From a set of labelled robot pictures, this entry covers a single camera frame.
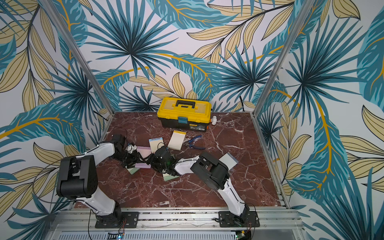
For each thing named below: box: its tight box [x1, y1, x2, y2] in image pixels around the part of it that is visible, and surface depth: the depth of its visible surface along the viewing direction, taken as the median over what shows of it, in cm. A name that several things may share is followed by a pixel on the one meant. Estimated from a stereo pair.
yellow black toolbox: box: [157, 97, 212, 132], surface depth 100 cm
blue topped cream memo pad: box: [148, 137, 165, 154], surface depth 102 cm
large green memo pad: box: [162, 173, 180, 182], surface depth 88 cm
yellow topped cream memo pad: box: [167, 130, 187, 151], surface depth 106 cm
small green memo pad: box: [125, 165, 140, 175], surface depth 90 cm
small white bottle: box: [211, 115, 217, 126], surface depth 112 cm
